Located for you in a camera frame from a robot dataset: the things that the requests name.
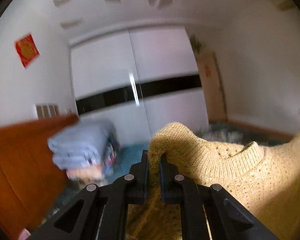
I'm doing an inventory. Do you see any folded pink bedding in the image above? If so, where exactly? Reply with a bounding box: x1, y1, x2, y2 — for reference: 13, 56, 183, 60
66, 165, 105, 180

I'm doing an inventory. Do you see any tan knitted sweater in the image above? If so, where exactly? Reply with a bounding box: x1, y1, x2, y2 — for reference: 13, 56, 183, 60
126, 122, 300, 239

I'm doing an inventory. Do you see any wooden door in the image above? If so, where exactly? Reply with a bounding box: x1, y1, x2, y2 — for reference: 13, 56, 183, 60
197, 51, 227, 122

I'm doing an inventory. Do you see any red paper wall decoration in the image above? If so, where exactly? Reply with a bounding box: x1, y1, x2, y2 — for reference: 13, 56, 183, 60
14, 34, 40, 69

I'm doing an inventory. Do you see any folded light blue quilt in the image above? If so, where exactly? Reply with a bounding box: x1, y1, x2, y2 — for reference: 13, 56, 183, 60
47, 120, 115, 170

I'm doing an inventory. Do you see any white wardrobe with black stripe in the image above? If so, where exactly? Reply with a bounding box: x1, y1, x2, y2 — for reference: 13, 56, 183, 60
71, 26, 209, 145

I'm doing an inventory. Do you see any teal floral bed blanket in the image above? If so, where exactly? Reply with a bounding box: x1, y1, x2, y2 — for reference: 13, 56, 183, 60
39, 122, 288, 228

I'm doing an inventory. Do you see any orange wooden headboard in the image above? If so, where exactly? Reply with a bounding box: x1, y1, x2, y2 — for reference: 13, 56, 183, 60
0, 114, 78, 239

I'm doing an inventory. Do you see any wall switch panel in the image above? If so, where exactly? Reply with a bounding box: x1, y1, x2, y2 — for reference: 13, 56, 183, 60
35, 104, 60, 119

